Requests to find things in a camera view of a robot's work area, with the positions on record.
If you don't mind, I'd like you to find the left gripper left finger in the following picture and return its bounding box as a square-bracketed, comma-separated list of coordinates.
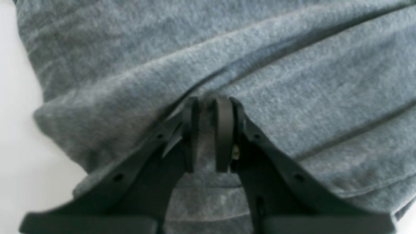
[19, 97, 199, 234]

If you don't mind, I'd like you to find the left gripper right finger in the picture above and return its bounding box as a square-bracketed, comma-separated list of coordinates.
[213, 97, 396, 234]

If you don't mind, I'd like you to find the grey t-shirt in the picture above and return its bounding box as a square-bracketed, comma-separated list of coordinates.
[14, 0, 415, 234]

